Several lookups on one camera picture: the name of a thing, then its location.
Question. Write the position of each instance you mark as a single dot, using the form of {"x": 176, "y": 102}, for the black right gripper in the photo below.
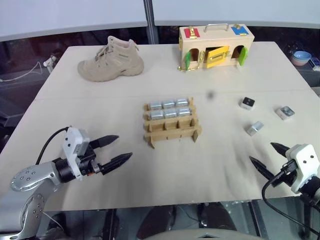
{"x": 286, "y": 176}

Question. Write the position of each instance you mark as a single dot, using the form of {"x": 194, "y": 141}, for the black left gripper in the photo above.
{"x": 87, "y": 160}

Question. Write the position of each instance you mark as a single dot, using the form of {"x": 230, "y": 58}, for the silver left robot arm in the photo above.
{"x": 27, "y": 176}

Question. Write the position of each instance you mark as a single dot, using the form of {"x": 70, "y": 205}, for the wooden slotted rack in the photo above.
{"x": 172, "y": 132}

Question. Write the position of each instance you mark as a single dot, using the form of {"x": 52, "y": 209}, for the wooden lock activity box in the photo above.
{"x": 220, "y": 42}

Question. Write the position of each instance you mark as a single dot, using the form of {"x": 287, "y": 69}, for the dark table leg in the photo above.
{"x": 110, "y": 223}
{"x": 256, "y": 217}

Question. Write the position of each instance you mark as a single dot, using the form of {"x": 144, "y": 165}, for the beige suede hiking boot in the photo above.
{"x": 112, "y": 65}

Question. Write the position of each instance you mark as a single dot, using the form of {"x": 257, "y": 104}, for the grey robot torso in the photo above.
{"x": 200, "y": 233}

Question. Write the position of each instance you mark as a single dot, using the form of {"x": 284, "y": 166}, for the stacked blue and pink bowls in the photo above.
{"x": 301, "y": 57}

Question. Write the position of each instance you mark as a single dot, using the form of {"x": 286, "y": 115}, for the white power adapter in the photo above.
{"x": 50, "y": 61}

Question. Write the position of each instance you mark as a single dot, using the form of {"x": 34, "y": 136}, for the grey metal pole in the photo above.
{"x": 149, "y": 21}

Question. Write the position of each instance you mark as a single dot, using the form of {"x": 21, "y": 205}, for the white cube with dark face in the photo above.
{"x": 248, "y": 102}

